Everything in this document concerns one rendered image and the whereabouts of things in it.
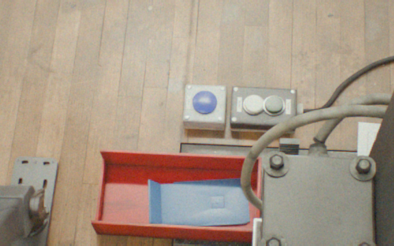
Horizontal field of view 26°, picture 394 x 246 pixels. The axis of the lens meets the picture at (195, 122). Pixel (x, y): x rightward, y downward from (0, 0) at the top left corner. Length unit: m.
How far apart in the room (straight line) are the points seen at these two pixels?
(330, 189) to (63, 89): 0.81
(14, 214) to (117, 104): 0.32
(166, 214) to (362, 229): 0.67
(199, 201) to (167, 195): 0.05
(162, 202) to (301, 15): 0.41
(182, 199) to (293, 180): 0.64
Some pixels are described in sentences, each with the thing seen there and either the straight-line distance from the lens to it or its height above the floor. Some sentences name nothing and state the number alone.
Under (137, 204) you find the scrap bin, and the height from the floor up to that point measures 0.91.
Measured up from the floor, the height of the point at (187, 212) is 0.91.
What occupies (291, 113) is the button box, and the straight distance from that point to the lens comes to 1.35.
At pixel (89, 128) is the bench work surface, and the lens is 1.39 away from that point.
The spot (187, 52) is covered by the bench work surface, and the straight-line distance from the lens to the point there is 1.43.
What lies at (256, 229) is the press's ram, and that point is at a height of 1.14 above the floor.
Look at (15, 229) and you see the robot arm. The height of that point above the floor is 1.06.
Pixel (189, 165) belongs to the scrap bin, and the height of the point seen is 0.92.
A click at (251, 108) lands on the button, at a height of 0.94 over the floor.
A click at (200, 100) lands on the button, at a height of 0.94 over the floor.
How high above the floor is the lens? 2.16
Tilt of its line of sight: 66 degrees down
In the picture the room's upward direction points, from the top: 6 degrees counter-clockwise
